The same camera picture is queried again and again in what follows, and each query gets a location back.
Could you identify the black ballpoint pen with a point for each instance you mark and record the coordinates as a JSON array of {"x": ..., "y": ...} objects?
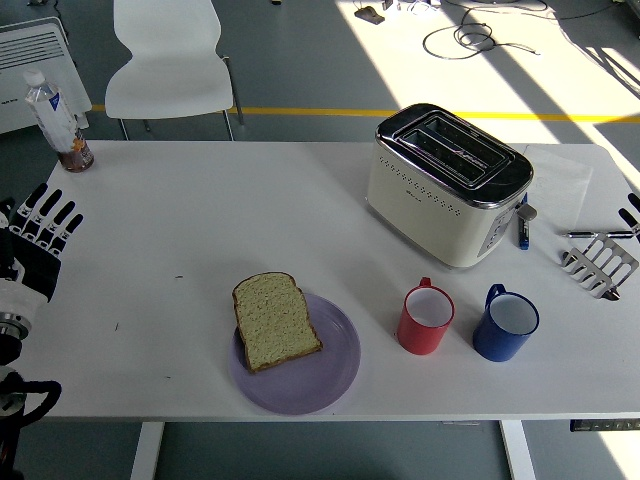
[{"x": 600, "y": 234}]

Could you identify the metal toast rack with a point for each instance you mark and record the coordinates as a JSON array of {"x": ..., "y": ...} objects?
[{"x": 600, "y": 265}]

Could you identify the bread slice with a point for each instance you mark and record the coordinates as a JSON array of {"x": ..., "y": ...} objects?
[{"x": 275, "y": 322}]

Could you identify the white panel heater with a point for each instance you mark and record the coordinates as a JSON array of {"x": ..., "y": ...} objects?
[{"x": 25, "y": 50}]

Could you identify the white chair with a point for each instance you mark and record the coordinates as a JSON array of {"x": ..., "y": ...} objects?
[{"x": 165, "y": 75}]

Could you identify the purple plate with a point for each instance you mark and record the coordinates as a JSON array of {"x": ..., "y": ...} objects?
[{"x": 310, "y": 385}]

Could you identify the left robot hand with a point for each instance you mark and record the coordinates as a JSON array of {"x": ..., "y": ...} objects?
[{"x": 35, "y": 260}]

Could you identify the blue mug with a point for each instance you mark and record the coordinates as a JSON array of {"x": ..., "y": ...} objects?
[{"x": 497, "y": 345}]

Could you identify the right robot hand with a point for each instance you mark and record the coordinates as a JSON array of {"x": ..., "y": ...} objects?
[{"x": 632, "y": 215}]

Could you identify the black table control panel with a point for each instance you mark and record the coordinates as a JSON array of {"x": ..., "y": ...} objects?
[{"x": 605, "y": 426}]

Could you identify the cream chrome toaster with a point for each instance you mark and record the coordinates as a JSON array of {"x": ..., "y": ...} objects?
[{"x": 425, "y": 215}]

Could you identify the white table leg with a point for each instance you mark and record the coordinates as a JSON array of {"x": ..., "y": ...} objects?
[
  {"x": 517, "y": 450},
  {"x": 145, "y": 450}
]

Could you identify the red mug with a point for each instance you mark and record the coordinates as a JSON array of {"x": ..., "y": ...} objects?
[{"x": 420, "y": 337}]

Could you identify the blue marker pen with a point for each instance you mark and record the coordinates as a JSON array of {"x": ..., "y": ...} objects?
[{"x": 523, "y": 235}]

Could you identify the clear plastic drink bottle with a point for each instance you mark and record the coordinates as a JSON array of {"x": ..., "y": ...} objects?
[{"x": 55, "y": 115}]

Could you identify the black floor pedal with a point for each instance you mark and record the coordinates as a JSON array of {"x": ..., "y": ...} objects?
[{"x": 370, "y": 16}]

